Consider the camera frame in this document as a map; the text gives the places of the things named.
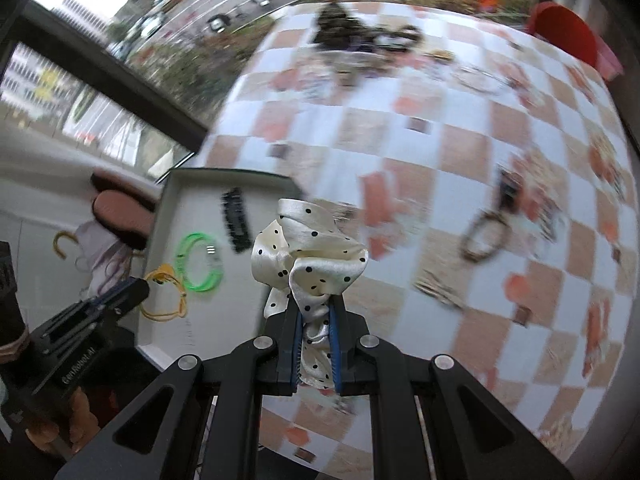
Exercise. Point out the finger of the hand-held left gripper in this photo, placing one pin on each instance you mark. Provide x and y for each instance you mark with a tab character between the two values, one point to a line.
120	295

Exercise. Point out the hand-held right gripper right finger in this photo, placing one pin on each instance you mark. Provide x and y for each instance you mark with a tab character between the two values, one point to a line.
336	345

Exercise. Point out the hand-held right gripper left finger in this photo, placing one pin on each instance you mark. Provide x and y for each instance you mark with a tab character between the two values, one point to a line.
295	345

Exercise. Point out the white polka dot scrunchie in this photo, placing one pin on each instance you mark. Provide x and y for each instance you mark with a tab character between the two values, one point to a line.
300	245

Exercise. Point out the white shallow cardboard box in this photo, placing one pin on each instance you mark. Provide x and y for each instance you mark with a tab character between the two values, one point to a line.
200	200

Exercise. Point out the pile of dark jewelry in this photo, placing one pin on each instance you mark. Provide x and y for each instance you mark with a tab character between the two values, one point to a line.
340	25

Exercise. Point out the person's left hand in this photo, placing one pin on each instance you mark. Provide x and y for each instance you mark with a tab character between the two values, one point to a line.
80	410

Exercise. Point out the white crumpled cloth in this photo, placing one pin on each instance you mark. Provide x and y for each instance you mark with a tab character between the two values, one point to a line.
107	255

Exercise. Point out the green translucent bangle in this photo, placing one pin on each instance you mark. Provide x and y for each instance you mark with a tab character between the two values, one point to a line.
181	260

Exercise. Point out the brown slipper with pink sole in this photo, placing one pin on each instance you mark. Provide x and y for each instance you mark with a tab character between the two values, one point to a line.
120	210

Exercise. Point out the cream rabbit hair clip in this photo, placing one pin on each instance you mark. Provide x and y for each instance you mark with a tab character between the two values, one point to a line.
440	287

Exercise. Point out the checkered printed tablecloth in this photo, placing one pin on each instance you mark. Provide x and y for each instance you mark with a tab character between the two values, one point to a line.
400	160

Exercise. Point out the cluster of mixed hair accessories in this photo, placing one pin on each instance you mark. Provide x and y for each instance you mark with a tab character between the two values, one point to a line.
547	200

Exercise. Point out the red plastic chair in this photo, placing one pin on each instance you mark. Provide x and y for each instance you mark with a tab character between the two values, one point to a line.
565	30

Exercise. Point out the pink plastic container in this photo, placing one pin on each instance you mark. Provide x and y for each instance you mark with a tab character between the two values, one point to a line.
609	60

